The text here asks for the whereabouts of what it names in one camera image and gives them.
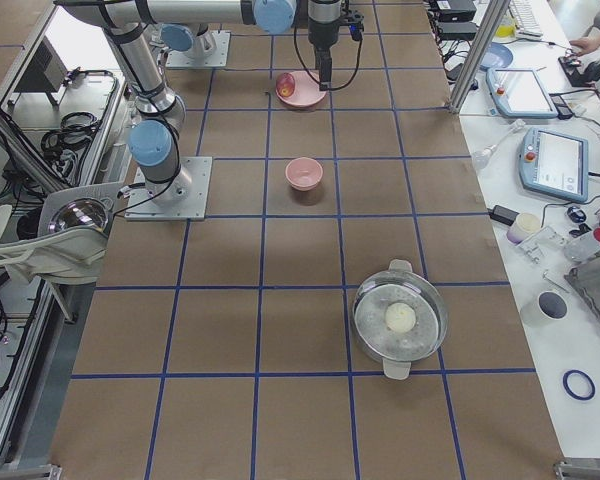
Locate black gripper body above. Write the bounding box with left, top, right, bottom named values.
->
left=308, top=9, right=364, bottom=68

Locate red apple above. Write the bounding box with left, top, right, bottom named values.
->
left=276, top=72, right=296, bottom=98

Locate pink bowl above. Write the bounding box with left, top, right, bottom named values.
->
left=285, top=157, right=323, bottom=191

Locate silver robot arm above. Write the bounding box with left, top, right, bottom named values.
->
left=127, top=89, right=191, bottom=206
left=54, top=0, right=364, bottom=118

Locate pink plate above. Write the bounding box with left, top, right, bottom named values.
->
left=275, top=70, right=326, bottom=109

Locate blue plate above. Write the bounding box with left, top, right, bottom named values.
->
left=480, top=42, right=514, bottom=71

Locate far teach pendant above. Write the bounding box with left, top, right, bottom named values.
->
left=485, top=68, right=558, bottom=119

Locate teach pendant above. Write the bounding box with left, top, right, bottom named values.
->
left=485, top=68, right=558, bottom=119
left=518, top=128, right=589, bottom=203

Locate black power adapter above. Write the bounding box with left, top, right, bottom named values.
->
left=488, top=205, right=519, bottom=226

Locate near teach pendant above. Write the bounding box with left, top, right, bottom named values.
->
left=518, top=128, right=589, bottom=203

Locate steel steamer pot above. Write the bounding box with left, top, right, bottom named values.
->
left=351, top=259, right=448, bottom=380

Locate white steamed bun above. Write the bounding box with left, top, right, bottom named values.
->
left=384, top=302, right=417, bottom=333

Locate white paper cup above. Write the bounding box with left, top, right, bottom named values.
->
left=520, top=290, right=568, bottom=327

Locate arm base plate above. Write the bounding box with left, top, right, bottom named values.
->
left=162, top=25, right=231, bottom=70
left=123, top=156, right=213, bottom=221

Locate aluminium frame post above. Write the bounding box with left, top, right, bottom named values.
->
left=447, top=0, right=509, bottom=114

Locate blue rubber ring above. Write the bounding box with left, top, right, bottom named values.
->
left=561, top=369, right=596, bottom=401

